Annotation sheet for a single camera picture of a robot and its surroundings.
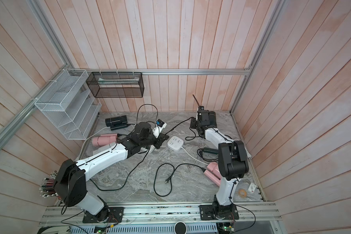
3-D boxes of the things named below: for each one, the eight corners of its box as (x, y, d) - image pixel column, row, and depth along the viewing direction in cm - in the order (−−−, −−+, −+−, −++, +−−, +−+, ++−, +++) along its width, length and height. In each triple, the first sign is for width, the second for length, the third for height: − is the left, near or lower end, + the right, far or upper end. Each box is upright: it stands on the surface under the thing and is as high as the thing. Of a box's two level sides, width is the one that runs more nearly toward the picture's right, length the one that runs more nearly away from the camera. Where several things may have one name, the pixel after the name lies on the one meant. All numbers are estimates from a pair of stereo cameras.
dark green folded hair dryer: (108, 132, 109) (106, 127, 105) (106, 123, 114) (104, 119, 110) (129, 125, 113) (127, 120, 109) (126, 117, 119) (125, 113, 115)
